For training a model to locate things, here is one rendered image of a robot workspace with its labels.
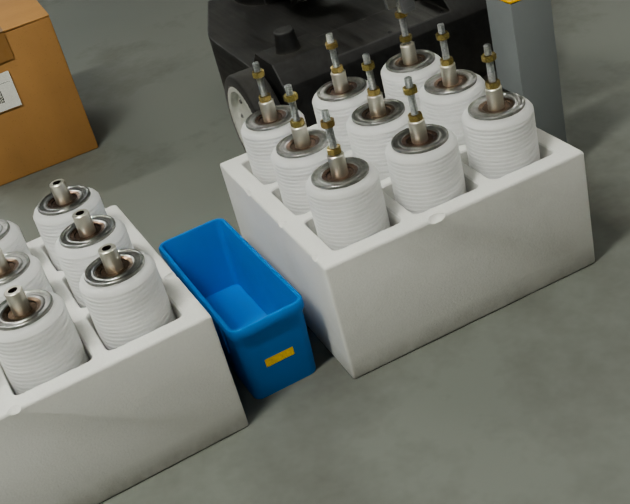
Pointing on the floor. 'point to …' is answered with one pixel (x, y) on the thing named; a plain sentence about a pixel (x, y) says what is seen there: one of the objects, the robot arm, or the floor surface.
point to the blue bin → (244, 305)
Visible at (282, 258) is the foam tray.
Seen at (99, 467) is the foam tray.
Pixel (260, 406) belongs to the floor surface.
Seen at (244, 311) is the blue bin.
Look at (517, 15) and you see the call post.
